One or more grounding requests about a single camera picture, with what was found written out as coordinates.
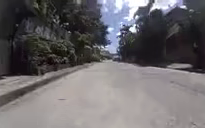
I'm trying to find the grey concrete road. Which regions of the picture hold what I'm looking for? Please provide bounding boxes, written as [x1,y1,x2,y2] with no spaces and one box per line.
[0,60,205,128]

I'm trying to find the pale concrete pavement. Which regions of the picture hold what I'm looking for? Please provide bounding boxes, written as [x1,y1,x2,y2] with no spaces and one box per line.
[0,62,95,112]

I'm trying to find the green bushes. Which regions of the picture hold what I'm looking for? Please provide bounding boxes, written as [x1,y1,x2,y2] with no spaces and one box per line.
[22,32,103,76]

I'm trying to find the grey concrete wall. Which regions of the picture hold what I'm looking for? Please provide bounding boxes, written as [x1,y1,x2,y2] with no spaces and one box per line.
[0,0,71,80]

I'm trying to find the concrete kerb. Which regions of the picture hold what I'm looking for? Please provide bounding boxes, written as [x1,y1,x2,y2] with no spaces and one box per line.
[136,61,205,75]

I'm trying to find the building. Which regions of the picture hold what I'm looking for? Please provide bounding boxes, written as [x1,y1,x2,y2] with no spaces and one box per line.
[163,0,205,72]

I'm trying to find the tall dark trees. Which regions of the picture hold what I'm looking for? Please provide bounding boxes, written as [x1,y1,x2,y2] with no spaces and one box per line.
[116,9,168,66]

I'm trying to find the leafy trees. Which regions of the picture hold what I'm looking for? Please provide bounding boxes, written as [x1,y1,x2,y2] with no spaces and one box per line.
[32,0,112,52]

